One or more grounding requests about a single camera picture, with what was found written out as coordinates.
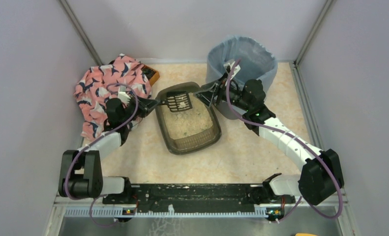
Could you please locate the black litter scoop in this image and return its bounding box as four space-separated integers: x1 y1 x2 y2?
159 91 193 113

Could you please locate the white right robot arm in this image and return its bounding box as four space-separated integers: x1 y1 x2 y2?
194 78 344 206

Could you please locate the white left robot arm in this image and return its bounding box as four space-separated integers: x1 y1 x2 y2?
58 96 161 200

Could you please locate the wooden tray box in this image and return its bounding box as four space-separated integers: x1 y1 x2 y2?
142 65 160 86

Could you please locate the dark green litter box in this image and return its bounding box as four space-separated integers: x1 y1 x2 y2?
155 82 222 155

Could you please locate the pink patterned cloth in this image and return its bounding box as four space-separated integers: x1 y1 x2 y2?
73 54 152 141

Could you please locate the blue plastic bin liner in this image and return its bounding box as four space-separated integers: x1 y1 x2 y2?
205 36 278 92

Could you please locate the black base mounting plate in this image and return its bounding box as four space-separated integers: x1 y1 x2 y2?
103 183 289 213

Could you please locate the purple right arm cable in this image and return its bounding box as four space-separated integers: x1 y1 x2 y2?
225 59 344 224

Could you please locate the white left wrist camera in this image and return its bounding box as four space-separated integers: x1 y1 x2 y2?
117 91 132 106

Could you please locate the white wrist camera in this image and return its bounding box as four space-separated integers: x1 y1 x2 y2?
117 91 132 106
223 59 241 78

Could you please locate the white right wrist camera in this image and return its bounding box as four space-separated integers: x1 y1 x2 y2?
223 59 241 78

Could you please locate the aluminium frame rail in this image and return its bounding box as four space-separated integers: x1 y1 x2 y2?
53 183 349 219

